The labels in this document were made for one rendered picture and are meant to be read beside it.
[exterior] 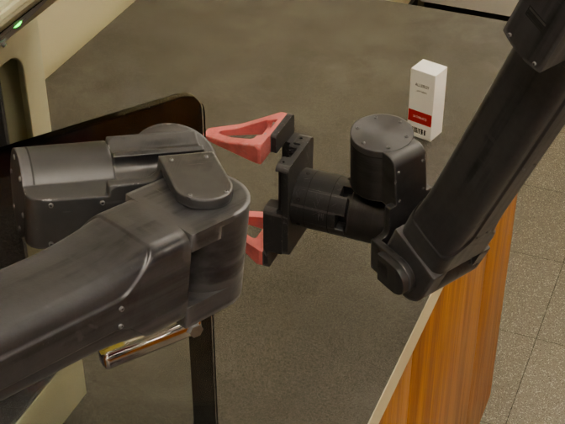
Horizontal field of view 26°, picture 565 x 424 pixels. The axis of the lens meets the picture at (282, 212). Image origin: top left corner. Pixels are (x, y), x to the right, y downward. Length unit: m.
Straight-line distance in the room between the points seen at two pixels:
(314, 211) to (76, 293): 0.52
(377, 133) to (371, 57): 0.87
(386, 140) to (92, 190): 0.40
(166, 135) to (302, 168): 0.39
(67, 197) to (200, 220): 0.09
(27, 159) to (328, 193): 0.44
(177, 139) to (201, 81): 1.11
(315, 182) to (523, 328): 1.79
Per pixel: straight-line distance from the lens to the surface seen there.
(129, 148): 0.78
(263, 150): 1.13
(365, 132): 1.10
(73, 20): 2.04
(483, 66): 1.96
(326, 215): 1.15
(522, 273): 3.07
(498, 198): 0.98
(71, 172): 0.76
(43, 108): 1.14
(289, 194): 1.15
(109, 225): 0.69
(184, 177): 0.73
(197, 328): 1.02
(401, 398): 1.62
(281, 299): 1.46
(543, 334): 2.90
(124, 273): 0.67
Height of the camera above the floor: 1.87
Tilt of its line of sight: 36 degrees down
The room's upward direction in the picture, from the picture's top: straight up
